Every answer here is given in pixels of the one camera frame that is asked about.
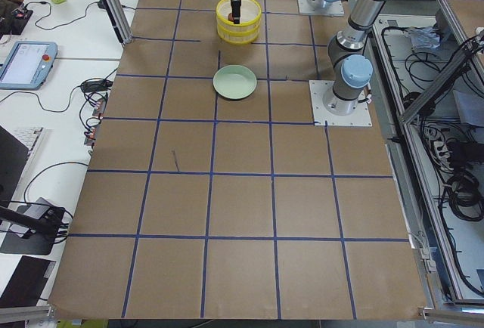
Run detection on crumpled white cloth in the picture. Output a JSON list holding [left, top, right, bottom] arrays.
[[405, 26, 441, 49]]

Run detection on black camera stand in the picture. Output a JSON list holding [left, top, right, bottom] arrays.
[[1, 203, 66, 240]]

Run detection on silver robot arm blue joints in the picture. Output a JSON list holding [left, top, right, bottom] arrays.
[[327, 0, 386, 101]]

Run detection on light green round plate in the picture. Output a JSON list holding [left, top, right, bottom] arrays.
[[213, 65, 257, 100]]

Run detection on black cable bundle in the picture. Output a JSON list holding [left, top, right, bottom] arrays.
[[438, 171, 484, 223]]

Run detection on white keyboard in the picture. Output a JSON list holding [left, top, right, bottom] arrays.
[[12, 126, 46, 157]]

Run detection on black laptop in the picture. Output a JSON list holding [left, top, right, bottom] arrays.
[[0, 127, 29, 206]]

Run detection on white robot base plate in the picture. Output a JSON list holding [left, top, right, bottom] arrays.
[[309, 80, 372, 128]]

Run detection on black power adapter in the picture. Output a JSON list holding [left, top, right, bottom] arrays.
[[80, 79, 113, 93]]

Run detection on aluminium frame post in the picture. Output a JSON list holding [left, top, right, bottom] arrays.
[[101, 0, 132, 45]]

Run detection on yellow steamer layer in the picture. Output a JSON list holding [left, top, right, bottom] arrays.
[[215, 0, 262, 34], [217, 24, 259, 45]]

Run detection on teach pendant with red button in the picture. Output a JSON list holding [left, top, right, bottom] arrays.
[[1, 41, 57, 91]]

